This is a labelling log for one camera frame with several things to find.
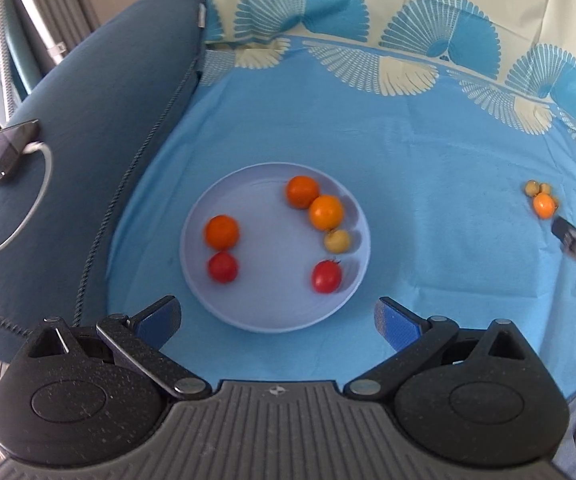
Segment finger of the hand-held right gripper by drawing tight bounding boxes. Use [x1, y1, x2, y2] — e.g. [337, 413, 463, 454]
[550, 215, 576, 252]

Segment blue and cream printed sheet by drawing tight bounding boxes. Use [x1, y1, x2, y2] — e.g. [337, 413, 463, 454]
[80, 0, 576, 403]

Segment blue cushion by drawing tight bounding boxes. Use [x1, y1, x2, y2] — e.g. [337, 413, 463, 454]
[0, 0, 207, 362]

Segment red tomato with stem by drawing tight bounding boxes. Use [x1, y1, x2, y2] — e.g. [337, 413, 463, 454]
[311, 258, 343, 294]

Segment light blue round plate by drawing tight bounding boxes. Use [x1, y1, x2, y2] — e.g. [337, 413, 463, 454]
[180, 162, 371, 333]

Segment orange tomato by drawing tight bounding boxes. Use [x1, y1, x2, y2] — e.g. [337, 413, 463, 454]
[204, 214, 241, 250]
[533, 193, 556, 219]
[286, 175, 320, 209]
[308, 195, 345, 231]

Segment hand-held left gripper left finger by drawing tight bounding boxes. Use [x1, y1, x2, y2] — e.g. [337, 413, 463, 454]
[15, 296, 213, 400]

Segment white charging cable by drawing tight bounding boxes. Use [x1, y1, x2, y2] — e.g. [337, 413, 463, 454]
[0, 141, 54, 264]

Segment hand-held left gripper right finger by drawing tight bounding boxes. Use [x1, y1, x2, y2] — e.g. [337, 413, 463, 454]
[343, 297, 539, 401]

